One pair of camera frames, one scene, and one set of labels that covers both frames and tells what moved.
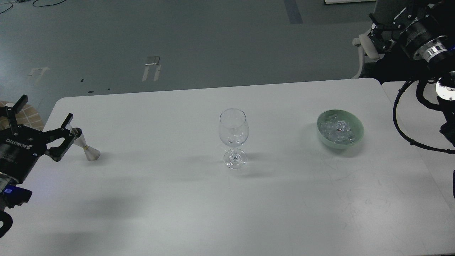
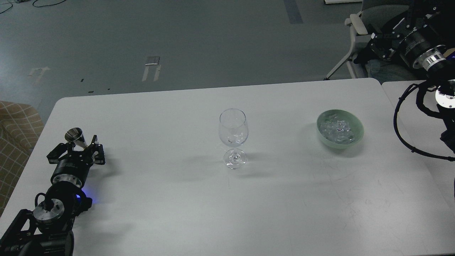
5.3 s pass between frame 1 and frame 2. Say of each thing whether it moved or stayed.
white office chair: moved
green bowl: stayed
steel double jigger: stayed
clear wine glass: stayed
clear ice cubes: stayed
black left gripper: moved
